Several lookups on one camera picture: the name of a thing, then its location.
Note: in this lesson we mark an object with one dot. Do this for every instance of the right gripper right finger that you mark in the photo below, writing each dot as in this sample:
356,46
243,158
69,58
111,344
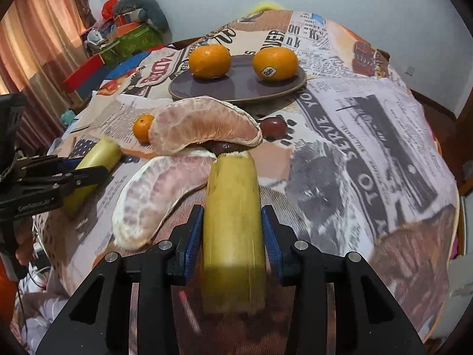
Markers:
338,300

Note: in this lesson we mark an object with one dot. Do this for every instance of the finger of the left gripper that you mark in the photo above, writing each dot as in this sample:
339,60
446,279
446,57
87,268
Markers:
73,177

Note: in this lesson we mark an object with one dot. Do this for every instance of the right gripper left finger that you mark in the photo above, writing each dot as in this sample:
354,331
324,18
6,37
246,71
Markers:
96,318

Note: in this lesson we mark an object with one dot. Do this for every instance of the stickered large orange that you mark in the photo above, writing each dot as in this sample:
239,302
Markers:
275,64

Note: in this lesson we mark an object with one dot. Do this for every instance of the lower peeled pomelo piece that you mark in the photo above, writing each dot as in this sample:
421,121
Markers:
150,196

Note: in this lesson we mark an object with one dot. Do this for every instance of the peeled pomelo piece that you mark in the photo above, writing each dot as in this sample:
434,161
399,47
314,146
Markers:
199,120
150,196

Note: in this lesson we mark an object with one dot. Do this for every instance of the small mandarin orange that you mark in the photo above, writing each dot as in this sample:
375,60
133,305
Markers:
141,127

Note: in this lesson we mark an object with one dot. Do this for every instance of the red gift box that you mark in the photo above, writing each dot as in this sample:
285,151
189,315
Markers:
82,73

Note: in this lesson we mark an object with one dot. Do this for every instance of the patchwork blue quilt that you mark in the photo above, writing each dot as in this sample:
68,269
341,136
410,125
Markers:
116,77

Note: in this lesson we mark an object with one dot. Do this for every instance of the upper peeled pomelo piece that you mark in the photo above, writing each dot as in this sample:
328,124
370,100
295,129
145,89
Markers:
199,120

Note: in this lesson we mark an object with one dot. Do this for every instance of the brown striped curtain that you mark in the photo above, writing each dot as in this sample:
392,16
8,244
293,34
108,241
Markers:
40,48

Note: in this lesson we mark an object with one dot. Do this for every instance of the green storage box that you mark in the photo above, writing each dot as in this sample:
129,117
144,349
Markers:
126,41

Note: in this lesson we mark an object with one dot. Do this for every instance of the newspaper print tablecloth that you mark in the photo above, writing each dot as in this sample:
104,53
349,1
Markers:
358,169

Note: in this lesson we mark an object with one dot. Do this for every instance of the dark purple plate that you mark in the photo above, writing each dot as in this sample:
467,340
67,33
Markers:
240,85

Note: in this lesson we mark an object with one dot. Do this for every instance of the dark red grape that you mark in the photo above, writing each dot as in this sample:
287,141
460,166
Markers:
273,128

